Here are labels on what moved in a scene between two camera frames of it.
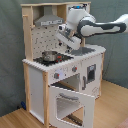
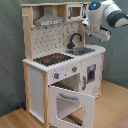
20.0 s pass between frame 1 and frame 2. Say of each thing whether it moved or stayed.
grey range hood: stayed
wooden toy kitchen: stayed
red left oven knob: stayed
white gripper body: moved
